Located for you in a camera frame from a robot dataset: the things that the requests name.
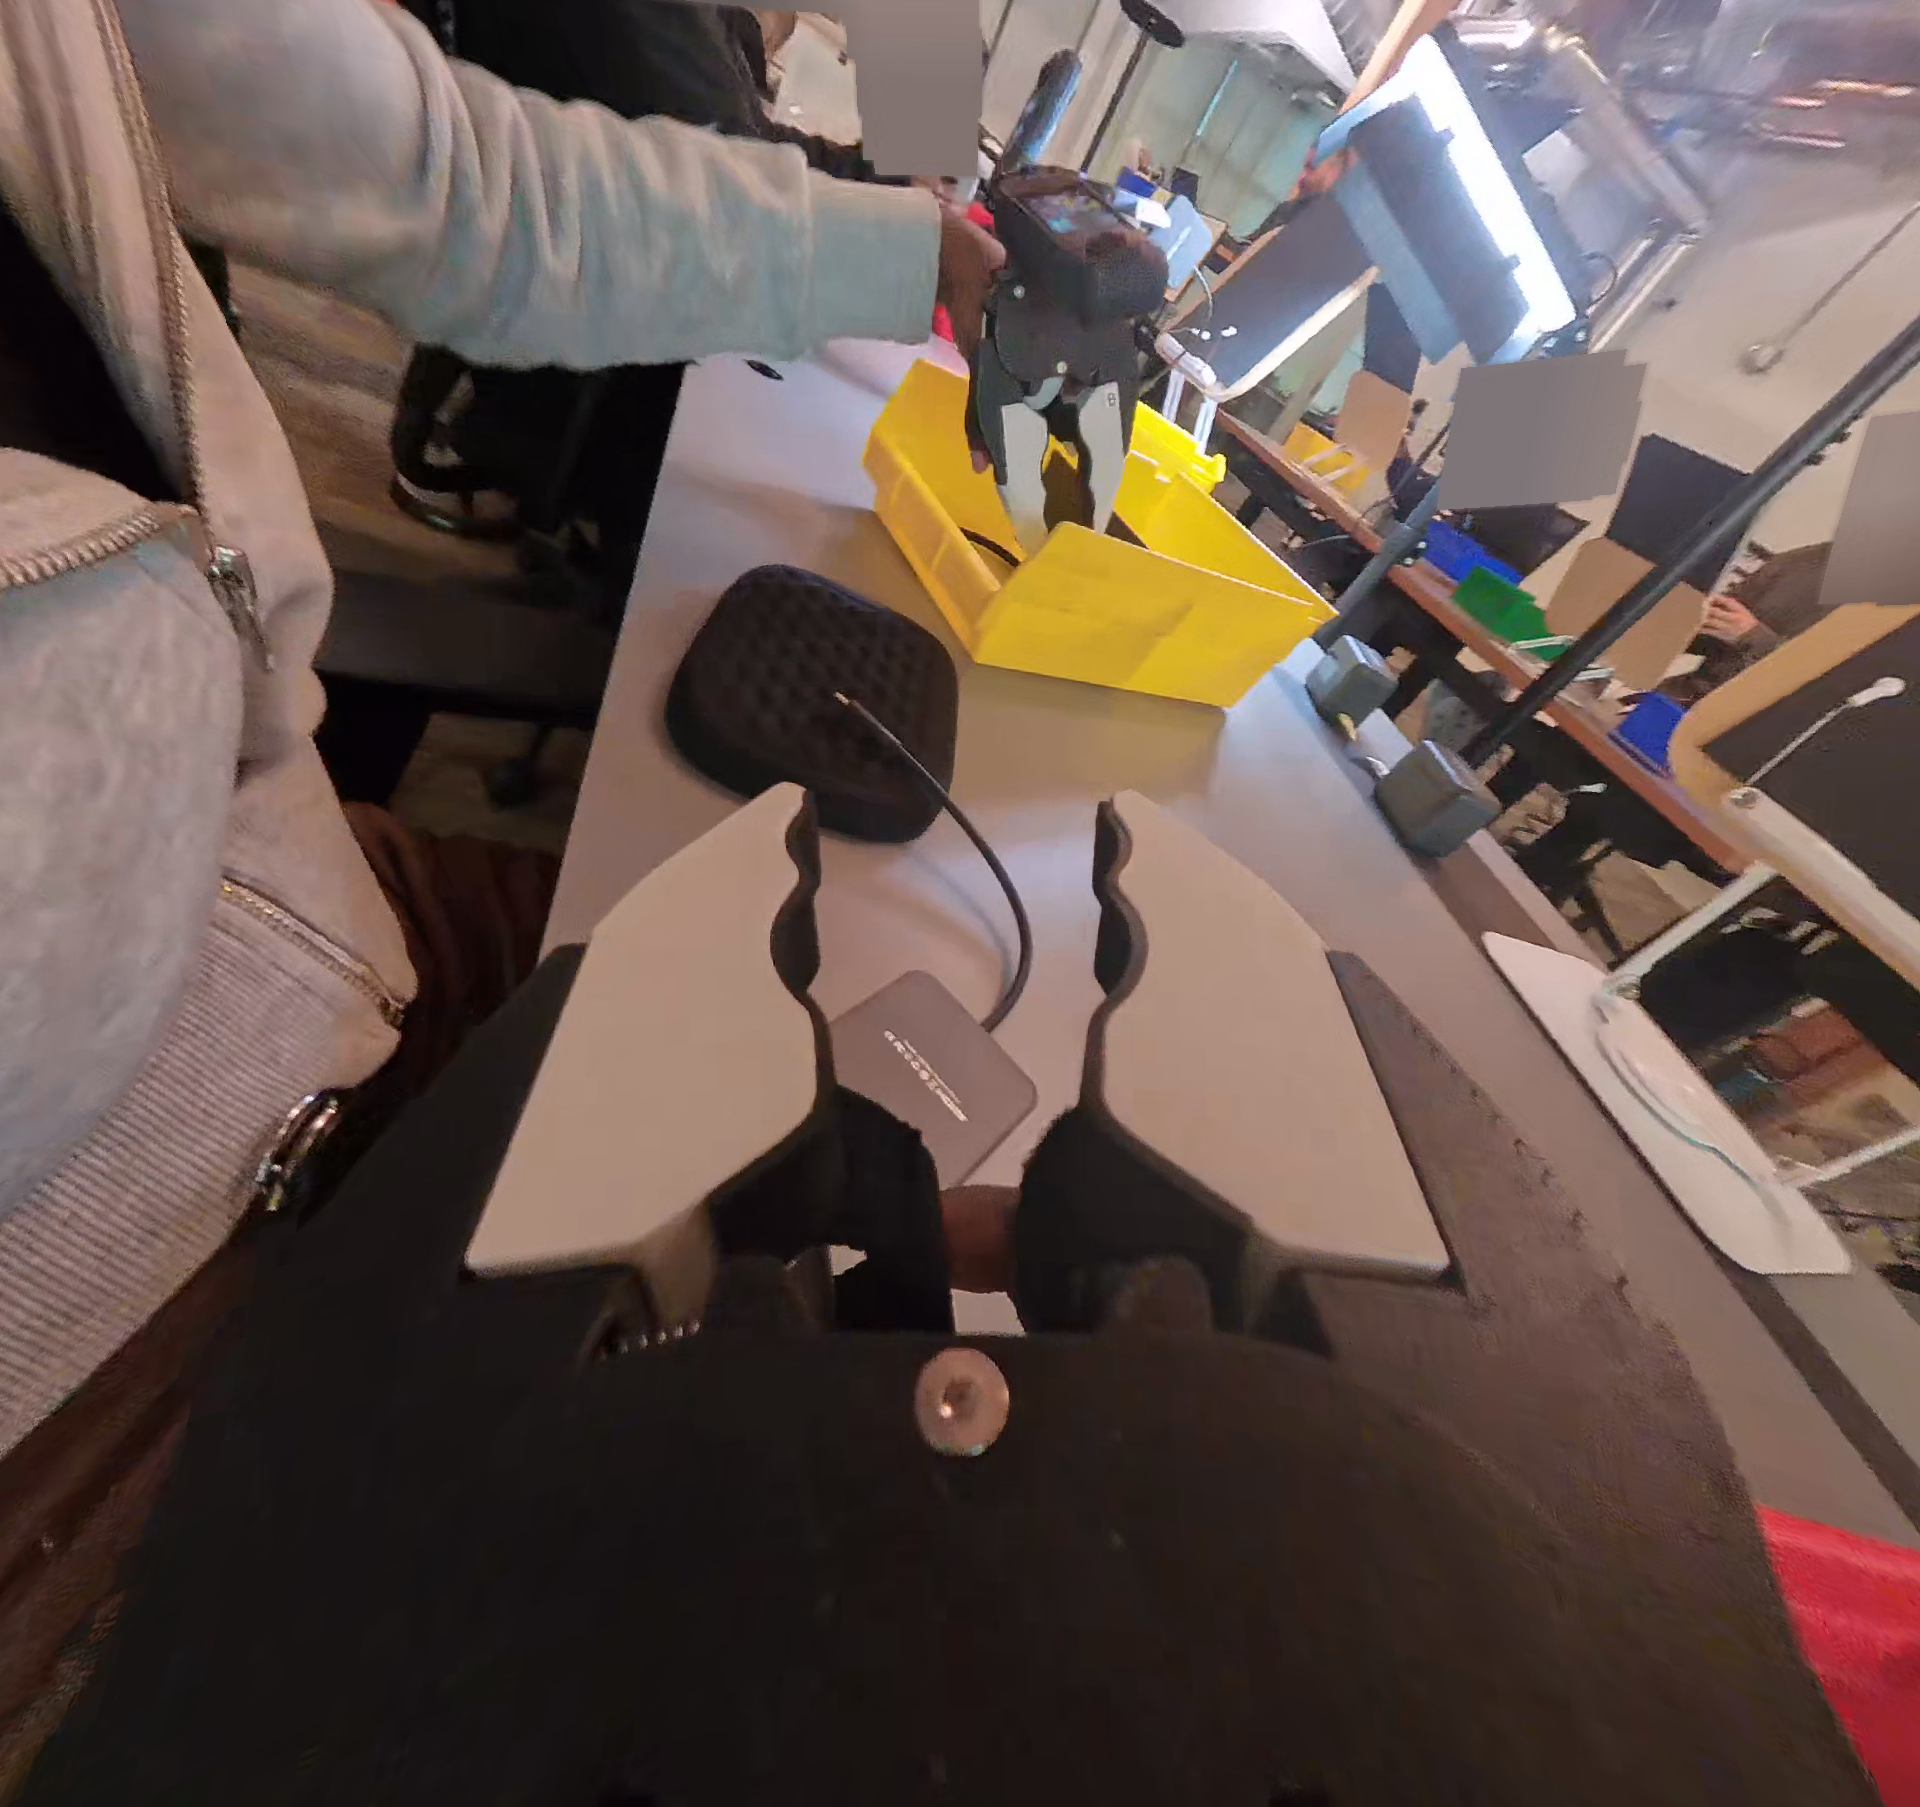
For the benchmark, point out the white panel stand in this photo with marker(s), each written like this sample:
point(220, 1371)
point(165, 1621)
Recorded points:
point(1561, 997)

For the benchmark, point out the black foam wrist pad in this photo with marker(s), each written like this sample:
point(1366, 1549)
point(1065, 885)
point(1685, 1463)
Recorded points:
point(795, 697)

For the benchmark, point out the small yellow plastic bin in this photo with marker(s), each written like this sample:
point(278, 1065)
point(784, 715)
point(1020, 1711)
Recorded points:
point(1316, 445)

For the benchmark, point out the long wooden table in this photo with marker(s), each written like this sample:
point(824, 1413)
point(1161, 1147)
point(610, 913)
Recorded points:
point(1561, 711)

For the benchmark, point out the green plastic bin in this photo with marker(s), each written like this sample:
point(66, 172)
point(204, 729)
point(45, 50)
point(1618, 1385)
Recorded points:
point(1501, 603)

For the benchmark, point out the led light panel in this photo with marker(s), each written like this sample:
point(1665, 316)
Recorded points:
point(1478, 186)

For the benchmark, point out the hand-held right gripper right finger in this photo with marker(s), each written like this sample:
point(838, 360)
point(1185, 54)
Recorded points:
point(1261, 1087)

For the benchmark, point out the black floor lamp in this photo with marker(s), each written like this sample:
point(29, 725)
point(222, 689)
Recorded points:
point(1153, 18)

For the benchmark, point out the blue plastic bin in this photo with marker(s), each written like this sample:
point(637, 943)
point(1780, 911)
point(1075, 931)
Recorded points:
point(1472, 553)
point(1650, 733)

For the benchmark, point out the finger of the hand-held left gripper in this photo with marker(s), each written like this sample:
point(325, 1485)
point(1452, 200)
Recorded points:
point(1017, 479)
point(1106, 463)

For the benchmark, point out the tan wooden chair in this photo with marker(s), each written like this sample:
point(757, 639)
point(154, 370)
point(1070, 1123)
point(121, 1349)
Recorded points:
point(1372, 412)
point(1628, 607)

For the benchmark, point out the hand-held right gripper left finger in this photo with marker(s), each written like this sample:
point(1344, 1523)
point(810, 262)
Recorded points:
point(661, 1087)

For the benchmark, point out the person's left hand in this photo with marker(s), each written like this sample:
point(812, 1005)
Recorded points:
point(968, 276)

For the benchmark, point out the person's left forearm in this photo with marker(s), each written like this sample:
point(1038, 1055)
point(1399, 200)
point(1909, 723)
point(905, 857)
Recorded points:
point(601, 232)

